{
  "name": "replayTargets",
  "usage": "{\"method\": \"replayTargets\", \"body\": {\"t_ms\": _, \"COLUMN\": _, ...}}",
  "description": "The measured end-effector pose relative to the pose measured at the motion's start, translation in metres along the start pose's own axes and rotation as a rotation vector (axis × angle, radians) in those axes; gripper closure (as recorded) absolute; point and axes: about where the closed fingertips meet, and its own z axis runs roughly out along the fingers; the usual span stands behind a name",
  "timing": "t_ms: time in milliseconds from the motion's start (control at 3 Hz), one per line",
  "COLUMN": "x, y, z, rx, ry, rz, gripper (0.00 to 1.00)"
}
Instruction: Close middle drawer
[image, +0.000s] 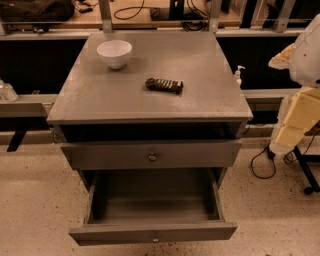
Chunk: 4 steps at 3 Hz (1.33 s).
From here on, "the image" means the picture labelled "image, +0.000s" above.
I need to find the grey drawer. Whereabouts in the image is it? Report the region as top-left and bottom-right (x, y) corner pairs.
(61, 139), (242, 170)
(69, 168), (237, 246)

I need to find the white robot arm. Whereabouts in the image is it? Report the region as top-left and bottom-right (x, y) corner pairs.
(268, 14), (320, 155)

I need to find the grey wooden drawer cabinet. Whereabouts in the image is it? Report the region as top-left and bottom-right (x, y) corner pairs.
(46, 30), (254, 194)

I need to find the grey top drawer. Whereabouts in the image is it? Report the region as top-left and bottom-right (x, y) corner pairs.
(61, 139), (242, 170)

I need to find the dark striped snack bar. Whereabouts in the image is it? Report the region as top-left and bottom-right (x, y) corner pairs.
(145, 78), (184, 94)

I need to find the white ceramic bowl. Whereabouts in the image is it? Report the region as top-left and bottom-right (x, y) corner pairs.
(97, 40), (133, 69)

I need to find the white pump dispenser bottle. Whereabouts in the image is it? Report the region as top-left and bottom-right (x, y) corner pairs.
(234, 65), (246, 86)

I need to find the black stand leg with wheel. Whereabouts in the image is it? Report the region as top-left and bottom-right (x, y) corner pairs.
(293, 147), (320, 195)

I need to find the black bag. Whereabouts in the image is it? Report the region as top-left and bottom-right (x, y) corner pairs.
(0, 0), (75, 23)

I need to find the black coiled cable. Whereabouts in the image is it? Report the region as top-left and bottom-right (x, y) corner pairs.
(181, 0), (209, 33)

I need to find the black bracket leg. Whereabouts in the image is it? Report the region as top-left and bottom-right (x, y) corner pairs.
(7, 130), (26, 152)

